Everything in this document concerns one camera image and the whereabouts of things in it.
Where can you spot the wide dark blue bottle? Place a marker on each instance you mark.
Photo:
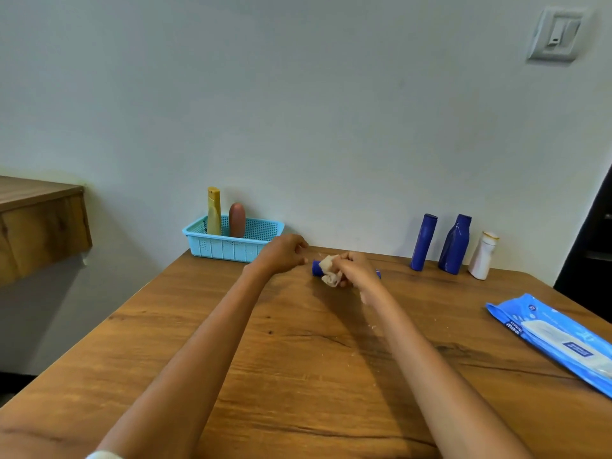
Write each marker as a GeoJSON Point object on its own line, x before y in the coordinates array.
{"type": "Point", "coordinates": [455, 246]}

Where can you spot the wooden side desk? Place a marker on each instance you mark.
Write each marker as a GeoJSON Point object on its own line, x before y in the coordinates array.
{"type": "Point", "coordinates": [38, 224]}

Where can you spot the person's right hand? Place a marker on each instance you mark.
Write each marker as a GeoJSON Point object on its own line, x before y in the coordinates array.
{"type": "Point", "coordinates": [361, 272]}

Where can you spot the wooden table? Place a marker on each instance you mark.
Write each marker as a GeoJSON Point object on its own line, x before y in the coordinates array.
{"type": "Point", "coordinates": [311, 358]}

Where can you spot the grey wall light switch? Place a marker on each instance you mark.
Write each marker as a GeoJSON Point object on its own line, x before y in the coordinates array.
{"type": "Point", "coordinates": [557, 34]}

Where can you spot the yellow bottle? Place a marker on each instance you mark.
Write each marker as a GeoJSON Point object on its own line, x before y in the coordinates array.
{"type": "Point", "coordinates": [214, 195]}

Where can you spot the beige bottle with white cap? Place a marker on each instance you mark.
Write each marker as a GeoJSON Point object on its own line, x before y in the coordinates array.
{"type": "Point", "coordinates": [213, 224]}

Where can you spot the person's left forearm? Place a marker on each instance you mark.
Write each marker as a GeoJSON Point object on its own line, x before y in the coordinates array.
{"type": "Point", "coordinates": [177, 363]}

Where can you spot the slim dark blue bottle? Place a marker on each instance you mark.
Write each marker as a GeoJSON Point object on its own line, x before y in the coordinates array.
{"type": "Point", "coordinates": [316, 268]}
{"type": "Point", "coordinates": [423, 243]}

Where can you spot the black door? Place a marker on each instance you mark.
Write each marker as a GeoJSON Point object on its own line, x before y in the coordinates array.
{"type": "Point", "coordinates": [588, 262]}

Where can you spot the light blue plastic basket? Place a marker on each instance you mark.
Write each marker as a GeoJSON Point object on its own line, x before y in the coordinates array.
{"type": "Point", "coordinates": [229, 246]}

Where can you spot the pink bottle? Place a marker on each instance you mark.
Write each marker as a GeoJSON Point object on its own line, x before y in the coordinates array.
{"type": "Point", "coordinates": [237, 222]}

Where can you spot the cream patterned left sleeve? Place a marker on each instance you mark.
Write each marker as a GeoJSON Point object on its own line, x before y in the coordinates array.
{"type": "Point", "coordinates": [103, 456]}

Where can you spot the person's left hand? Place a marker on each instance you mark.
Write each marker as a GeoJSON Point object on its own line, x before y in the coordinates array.
{"type": "Point", "coordinates": [282, 253]}

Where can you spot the white wipe cloth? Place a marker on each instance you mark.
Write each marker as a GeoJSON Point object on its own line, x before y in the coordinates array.
{"type": "Point", "coordinates": [330, 272]}

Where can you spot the person's right forearm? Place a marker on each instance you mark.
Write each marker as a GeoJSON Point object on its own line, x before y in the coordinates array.
{"type": "Point", "coordinates": [444, 372]}

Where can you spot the blue wet wipes pack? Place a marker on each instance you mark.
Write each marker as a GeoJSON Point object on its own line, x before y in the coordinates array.
{"type": "Point", "coordinates": [526, 320]}

